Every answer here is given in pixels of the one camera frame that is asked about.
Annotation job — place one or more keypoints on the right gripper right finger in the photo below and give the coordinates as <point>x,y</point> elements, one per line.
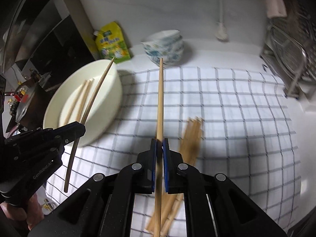
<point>214,205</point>

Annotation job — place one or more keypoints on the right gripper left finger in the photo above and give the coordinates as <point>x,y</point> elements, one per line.
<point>103,205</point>

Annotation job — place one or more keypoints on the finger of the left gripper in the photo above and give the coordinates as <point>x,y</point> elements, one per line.
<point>70,132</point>

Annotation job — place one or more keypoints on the left hand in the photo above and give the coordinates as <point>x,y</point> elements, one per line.
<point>32,216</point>

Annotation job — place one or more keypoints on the white round basin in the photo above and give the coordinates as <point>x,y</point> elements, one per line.
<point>71,99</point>

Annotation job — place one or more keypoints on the black stove pan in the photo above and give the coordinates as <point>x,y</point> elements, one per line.
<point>28,103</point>

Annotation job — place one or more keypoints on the checkered white cloth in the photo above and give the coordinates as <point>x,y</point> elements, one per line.
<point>247,132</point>

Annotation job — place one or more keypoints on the yellow green refill pouch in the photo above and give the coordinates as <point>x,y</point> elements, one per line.
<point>111,43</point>

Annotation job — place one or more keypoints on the bottom floral bowl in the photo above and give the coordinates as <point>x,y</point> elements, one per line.
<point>169,58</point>

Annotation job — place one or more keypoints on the floral bowl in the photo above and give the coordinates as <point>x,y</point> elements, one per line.
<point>169,58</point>
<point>165,49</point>
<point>162,38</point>

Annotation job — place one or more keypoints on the middle floral bowl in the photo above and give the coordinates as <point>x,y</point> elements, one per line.
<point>165,49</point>

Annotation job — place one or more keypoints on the top floral bowl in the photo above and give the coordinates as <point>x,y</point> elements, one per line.
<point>162,38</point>

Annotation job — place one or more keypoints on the steel dish rack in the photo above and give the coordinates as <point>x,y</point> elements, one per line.
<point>289,52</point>

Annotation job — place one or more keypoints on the pink hanging cloth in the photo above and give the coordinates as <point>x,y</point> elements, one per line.
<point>275,9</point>

